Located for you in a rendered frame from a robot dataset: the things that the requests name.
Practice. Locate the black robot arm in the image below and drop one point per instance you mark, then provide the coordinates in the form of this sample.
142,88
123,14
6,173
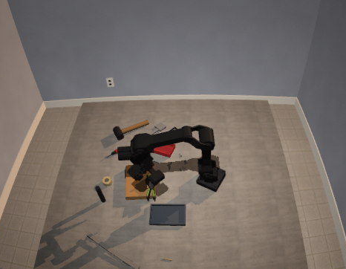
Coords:
146,143

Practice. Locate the black mallet with wooden handle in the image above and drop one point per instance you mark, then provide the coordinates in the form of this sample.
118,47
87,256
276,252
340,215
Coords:
119,133

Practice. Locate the orange wooden board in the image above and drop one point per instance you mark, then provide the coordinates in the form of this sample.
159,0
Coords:
135,190

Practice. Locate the red open tray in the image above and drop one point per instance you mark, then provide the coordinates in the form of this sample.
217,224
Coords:
165,150

